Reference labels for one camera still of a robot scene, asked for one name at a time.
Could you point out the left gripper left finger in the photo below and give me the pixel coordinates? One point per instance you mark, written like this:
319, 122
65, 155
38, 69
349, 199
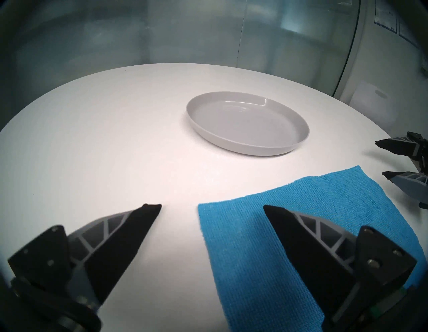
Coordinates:
110, 247

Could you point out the white paper wall notice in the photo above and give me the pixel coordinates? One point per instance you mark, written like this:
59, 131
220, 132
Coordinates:
408, 31

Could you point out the blue cloth napkin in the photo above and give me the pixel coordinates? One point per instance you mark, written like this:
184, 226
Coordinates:
267, 267

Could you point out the white plastic chair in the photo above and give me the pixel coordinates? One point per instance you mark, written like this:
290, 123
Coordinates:
371, 107

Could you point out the white wall poster blue trim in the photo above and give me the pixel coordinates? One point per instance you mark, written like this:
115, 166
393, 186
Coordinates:
386, 15

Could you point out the grey round plate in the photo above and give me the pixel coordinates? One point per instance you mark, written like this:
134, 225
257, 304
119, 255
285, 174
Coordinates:
247, 123

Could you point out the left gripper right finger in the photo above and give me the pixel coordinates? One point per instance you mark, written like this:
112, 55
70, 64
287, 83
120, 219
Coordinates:
317, 264

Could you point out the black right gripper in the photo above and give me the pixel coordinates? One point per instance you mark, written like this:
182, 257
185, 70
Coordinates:
424, 162

